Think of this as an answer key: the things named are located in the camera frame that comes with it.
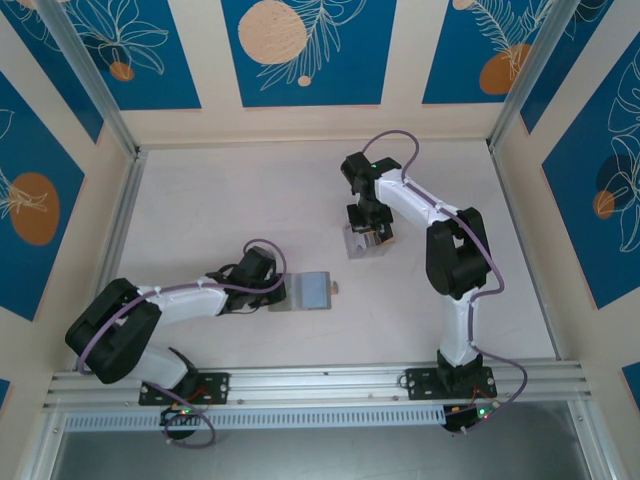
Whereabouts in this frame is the silver grey card holder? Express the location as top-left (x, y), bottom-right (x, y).
top-left (268, 271), bottom-right (342, 314)

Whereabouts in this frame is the blue panel with peach circle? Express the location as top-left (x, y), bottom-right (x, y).
top-left (221, 0), bottom-right (398, 108)

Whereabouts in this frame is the circuit board with LED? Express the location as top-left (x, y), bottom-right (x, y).
top-left (442, 404), bottom-right (501, 434)
top-left (159, 405), bottom-right (197, 427)

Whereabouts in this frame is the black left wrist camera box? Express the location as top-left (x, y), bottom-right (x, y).
top-left (243, 248), bottom-right (278, 282)

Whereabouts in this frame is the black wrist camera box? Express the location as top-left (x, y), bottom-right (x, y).
top-left (341, 152), bottom-right (375, 194)
top-left (243, 248), bottom-right (278, 282)

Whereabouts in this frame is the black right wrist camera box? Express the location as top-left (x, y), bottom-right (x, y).
top-left (341, 152), bottom-right (375, 194)

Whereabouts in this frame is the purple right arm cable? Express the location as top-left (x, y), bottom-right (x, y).
top-left (362, 129), bottom-right (530, 437)

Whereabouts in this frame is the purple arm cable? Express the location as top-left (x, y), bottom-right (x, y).
top-left (74, 238), bottom-right (290, 450)
top-left (362, 129), bottom-right (530, 437)

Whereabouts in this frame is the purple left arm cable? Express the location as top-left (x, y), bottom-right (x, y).
top-left (74, 238), bottom-right (290, 450)

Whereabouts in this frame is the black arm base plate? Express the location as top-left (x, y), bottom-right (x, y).
top-left (138, 372), bottom-right (232, 406)
top-left (404, 366), bottom-right (500, 401)

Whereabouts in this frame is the long aluminium frame rail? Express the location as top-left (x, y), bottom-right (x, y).
top-left (42, 359), bottom-right (596, 415)

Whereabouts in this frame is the grey slotted cable duct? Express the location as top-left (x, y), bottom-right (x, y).
top-left (62, 404), bottom-right (449, 432)

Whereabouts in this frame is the blue floral wall panel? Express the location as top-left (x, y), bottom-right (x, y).
top-left (0, 0), bottom-right (105, 145)
top-left (422, 0), bottom-right (557, 106)
top-left (64, 0), bottom-right (203, 112)
top-left (542, 47), bottom-right (640, 311)
top-left (519, 0), bottom-right (640, 135)
top-left (0, 71), bottom-right (87, 323)

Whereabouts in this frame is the aluminium side rail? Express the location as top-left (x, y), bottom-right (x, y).
top-left (97, 149), bottom-right (147, 301)

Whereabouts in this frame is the aluminium frame post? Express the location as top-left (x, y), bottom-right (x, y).
top-left (487, 0), bottom-right (616, 152)
top-left (37, 0), bottom-right (140, 159)

